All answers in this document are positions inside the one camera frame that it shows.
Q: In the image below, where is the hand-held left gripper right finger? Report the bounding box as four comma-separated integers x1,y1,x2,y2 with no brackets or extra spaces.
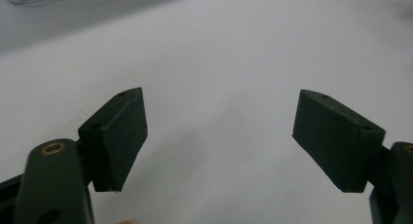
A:
291,89,413,224

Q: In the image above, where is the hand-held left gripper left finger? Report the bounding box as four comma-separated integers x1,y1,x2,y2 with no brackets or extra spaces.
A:
13,87,149,224

